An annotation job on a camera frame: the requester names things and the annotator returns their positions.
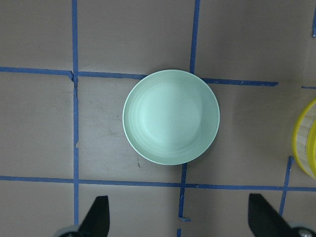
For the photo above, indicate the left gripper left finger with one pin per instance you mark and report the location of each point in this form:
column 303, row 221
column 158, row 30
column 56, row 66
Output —
column 97, row 221

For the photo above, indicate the green plate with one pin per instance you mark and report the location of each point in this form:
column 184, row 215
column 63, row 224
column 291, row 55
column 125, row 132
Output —
column 171, row 117

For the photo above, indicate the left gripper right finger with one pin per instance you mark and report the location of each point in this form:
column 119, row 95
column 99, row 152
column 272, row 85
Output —
column 263, row 219

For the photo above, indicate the yellow steamer layer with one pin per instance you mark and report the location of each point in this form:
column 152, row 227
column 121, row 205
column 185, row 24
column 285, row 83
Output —
column 300, row 134
column 311, row 149

